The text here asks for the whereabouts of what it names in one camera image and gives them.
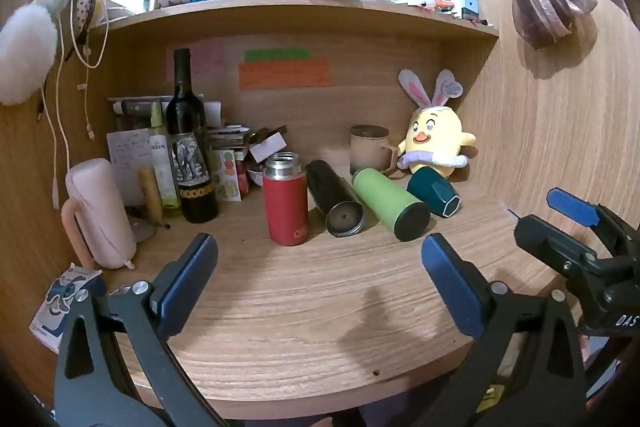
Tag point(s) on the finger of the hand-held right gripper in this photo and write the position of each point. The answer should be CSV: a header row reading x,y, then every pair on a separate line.
x,y
572,206
550,237

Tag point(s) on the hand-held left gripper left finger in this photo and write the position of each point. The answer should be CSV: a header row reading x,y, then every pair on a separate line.
x,y
186,276

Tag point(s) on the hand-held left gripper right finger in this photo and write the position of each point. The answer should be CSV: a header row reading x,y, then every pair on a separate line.
x,y
451,278

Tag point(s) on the red thermos cup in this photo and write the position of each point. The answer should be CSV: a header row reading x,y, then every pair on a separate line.
x,y
285,202

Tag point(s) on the teal hexagonal cup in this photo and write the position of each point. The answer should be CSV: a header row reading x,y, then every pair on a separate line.
x,y
434,196

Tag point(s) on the green thermos cup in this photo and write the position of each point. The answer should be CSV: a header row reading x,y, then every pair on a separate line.
x,y
390,204

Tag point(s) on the black thermos cup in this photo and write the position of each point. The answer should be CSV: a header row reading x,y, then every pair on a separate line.
x,y
332,199

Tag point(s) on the yellow wooden stick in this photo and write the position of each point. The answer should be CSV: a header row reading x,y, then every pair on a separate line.
x,y
150,194

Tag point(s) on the fruit printed carton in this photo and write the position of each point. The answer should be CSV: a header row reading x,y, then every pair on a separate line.
x,y
227,174

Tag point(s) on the yellow-green spray bottle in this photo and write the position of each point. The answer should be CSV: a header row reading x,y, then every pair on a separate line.
x,y
162,157

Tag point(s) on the blue white tissue packet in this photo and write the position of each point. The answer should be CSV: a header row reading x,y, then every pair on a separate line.
x,y
62,302

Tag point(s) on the white handwritten note paper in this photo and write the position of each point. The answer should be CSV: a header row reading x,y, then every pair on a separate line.
x,y
127,157

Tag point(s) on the dark wine bottle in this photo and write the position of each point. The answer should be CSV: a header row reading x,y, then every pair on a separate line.
x,y
189,142

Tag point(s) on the yellow chick plush toy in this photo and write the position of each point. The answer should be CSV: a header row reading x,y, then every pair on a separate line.
x,y
434,134

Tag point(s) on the beige mug with lid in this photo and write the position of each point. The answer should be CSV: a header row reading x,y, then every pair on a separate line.
x,y
370,149

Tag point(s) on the small brown open box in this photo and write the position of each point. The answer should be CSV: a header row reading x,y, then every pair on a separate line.
x,y
267,144

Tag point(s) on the pink sticky note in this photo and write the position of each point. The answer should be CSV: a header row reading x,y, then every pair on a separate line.
x,y
205,59

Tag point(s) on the orange sticky note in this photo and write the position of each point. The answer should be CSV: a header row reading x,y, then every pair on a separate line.
x,y
285,74

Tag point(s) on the small blue box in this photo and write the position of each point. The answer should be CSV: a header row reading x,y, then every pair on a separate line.
x,y
470,4

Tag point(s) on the green sticky note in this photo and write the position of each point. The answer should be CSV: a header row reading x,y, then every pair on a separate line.
x,y
276,55

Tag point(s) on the white fluffy headband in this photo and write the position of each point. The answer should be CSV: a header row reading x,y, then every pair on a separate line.
x,y
27,42

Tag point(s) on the wooden shelf board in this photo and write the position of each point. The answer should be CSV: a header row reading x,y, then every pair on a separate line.
x,y
300,14

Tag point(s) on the polka dot headband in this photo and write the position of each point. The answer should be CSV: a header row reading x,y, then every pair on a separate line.
x,y
85,4

